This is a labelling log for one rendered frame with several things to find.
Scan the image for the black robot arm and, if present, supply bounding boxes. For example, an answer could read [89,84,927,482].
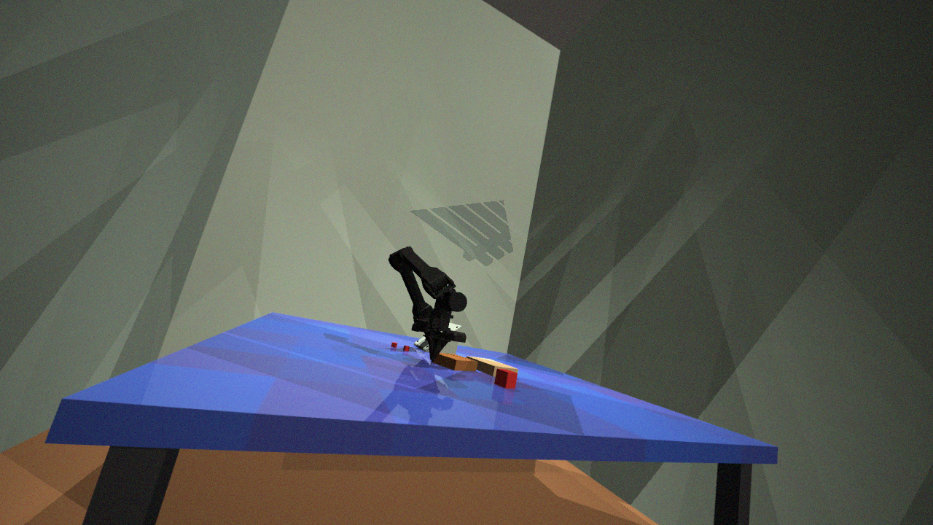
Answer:
[389,246,467,332]

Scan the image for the tan rectangular block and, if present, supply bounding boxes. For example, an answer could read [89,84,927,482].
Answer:
[466,356,518,377]

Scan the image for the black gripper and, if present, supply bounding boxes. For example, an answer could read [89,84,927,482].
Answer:
[412,308,467,361]

